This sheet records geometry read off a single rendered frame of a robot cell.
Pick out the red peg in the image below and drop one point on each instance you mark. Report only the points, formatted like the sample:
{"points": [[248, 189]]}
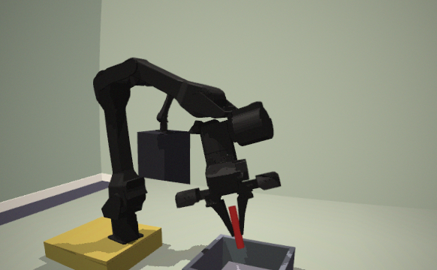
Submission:
{"points": [[236, 227]]}

